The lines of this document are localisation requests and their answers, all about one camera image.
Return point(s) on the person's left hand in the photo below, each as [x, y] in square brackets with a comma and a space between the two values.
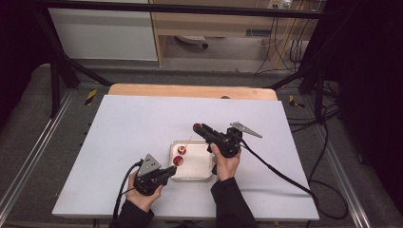
[142, 201]

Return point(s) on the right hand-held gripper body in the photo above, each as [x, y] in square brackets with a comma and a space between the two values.
[229, 144]

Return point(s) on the person's right hand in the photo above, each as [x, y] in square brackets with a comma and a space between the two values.
[226, 166]

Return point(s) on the light wooden desk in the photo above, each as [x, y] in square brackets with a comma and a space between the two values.
[206, 25]

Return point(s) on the black curtain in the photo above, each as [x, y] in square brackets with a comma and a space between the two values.
[370, 79]
[17, 47]

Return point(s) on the thin wooden skewer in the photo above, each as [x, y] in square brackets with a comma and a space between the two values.
[188, 142]

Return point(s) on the white cabinet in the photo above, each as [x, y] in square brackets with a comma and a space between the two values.
[104, 34]

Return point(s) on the blue grey device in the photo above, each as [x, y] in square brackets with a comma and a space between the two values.
[258, 32]

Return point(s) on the white chair base with caster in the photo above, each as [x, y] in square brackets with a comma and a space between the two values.
[191, 39]

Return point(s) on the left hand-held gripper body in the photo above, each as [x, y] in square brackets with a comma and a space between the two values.
[149, 177]

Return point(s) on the white square tray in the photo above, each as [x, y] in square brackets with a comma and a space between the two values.
[196, 164]

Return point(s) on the white power strip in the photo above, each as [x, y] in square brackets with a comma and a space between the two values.
[279, 3]

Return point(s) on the black horizontal frame bar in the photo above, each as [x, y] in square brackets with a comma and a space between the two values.
[190, 9]

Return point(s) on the aluminium floor rail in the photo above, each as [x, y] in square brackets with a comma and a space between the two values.
[342, 177]
[34, 148]

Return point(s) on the black metal stand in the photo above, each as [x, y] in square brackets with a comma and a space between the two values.
[55, 85]
[319, 95]

